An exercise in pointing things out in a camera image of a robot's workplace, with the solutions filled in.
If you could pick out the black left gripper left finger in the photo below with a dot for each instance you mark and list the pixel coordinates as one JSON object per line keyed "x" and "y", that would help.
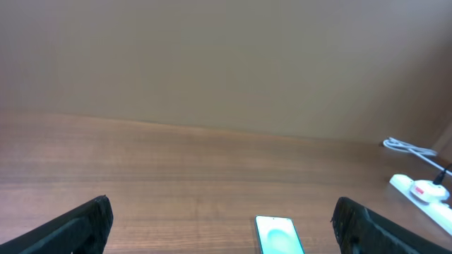
{"x": 84, "y": 229}

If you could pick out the white power strip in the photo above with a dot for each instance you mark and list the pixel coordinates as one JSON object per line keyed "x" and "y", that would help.
{"x": 439, "y": 212}

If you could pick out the white charger plug adapter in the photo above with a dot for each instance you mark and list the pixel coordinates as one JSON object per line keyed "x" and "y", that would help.
{"x": 429, "y": 192}

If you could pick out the Galaxy S25 smartphone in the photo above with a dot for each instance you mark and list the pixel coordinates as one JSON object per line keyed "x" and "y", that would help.
{"x": 277, "y": 235}

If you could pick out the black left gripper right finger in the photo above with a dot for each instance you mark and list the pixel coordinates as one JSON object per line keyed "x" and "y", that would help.
{"x": 360, "y": 230}

